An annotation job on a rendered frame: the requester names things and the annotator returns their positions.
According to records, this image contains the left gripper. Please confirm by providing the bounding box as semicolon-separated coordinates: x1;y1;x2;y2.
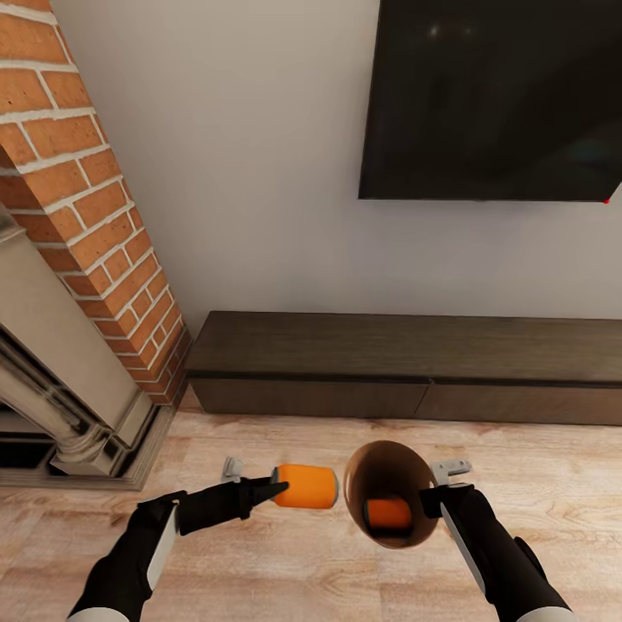
202;477;289;528

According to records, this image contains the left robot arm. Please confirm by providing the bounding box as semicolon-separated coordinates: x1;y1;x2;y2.
65;456;289;622

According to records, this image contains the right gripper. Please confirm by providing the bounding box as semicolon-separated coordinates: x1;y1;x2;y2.
419;485;446;519

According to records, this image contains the trash can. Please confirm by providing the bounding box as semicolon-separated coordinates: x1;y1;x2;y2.
342;440;439;549

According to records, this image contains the can of soda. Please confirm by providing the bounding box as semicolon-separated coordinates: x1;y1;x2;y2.
364;499;412;531
270;463;340;510

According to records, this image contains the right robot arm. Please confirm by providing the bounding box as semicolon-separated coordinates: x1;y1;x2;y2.
419;459;580;622

